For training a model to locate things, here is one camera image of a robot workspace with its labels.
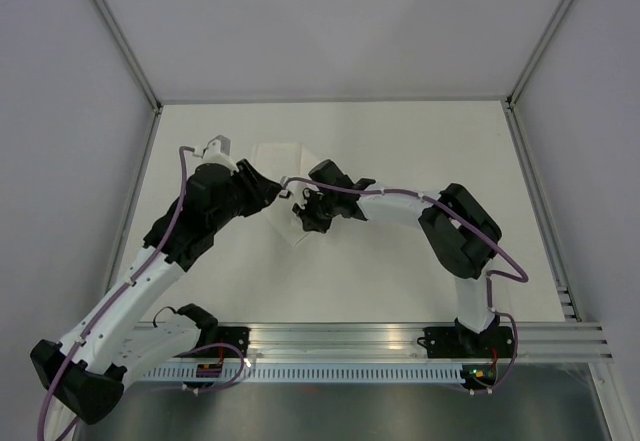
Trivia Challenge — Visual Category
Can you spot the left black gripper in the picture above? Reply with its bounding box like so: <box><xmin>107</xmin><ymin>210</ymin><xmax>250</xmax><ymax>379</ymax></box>
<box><xmin>209</xmin><ymin>159</ymin><xmax>282</xmax><ymax>232</ymax></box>

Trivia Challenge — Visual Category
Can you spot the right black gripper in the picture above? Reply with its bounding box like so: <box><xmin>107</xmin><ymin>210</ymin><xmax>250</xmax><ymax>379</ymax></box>
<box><xmin>293</xmin><ymin>189</ymin><xmax>338</xmax><ymax>234</ymax></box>

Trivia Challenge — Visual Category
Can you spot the white cloth napkin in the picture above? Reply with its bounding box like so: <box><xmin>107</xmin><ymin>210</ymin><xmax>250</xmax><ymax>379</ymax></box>
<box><xmin>250</xmin><ymin>142</ymin><xmax>320</xmax><ymax>247</ymax></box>

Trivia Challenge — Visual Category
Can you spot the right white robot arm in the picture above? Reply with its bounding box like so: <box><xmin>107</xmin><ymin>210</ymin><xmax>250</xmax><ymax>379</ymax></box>
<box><xmin>292</xmin><ymin>160</ymin><xmax>502</xmax><ymax>356</ymax></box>

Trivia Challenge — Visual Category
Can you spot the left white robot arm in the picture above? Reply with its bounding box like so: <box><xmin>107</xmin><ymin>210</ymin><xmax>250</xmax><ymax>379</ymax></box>
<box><xmin>30</xmin><ymin>160</ymin><xmax>282</xmax><ymax>425</ymax></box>

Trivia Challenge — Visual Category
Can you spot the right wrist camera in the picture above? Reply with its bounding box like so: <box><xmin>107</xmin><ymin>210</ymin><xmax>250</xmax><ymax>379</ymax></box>
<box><xmin>278</xmin><ymin>176</ymin><xmax>301</xmax><ymax>199</ymax></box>

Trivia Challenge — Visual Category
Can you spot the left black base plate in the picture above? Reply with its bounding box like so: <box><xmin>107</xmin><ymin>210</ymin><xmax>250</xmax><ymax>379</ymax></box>
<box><xmin>195</xmin><ymin>325</ymin><xmax>250</xmax><ymax>359</ymax></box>

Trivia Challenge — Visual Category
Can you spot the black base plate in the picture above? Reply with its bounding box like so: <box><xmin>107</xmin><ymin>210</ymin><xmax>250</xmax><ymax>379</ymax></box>
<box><xmin>416</xmin><ymin>326</ymin><xmax>515</xmax><ymax>360</ymax></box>
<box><xmin>195</xmin><ymin>325</ymin><xmax>250</xmax><ymax>359</ymax></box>

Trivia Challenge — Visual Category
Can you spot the left aluminium frame post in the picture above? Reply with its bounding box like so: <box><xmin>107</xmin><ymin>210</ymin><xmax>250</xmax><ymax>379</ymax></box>
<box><xmin>89</xmin><ymin>0</ymin><xmax>162</xmax><ymax>113</ymax></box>

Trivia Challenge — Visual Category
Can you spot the aluminium frame post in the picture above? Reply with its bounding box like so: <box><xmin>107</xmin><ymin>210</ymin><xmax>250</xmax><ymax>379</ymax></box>
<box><xmin>89</xmin><ymin>0</ymin><xmax>162</xmax><ymax>113</ymax></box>
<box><xmin>505</xmin><ymin>0</ymin><xmax>577</xmax><ymax>110</ymax></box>

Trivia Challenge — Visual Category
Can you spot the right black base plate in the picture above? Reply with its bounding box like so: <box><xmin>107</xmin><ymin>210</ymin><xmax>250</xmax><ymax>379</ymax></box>
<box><xmin>416</xmin><ymin>326</ymin><xmax>515</xmax><ymax>360</ymax></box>

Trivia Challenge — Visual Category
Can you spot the white slotted cable duct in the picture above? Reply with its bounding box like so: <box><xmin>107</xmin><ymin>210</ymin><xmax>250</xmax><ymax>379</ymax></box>
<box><xmin>142</xmin><ymin>362</ymin><xmax>463</xmax><ymax>384</ymax></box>

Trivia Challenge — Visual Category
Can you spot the aluminium mounting rail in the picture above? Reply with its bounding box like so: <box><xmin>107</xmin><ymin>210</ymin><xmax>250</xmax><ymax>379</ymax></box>
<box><xmin>134</xmin><ymin>321</ymin><xmax>615</xmax><ymax>363</ymax></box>

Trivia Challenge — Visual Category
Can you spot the right aluminium frame post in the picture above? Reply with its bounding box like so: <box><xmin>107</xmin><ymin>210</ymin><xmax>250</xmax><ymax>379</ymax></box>
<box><xmin>505</xmin><ymin>0</ymin><xmax>577</xmax><ymax>110</ymax></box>

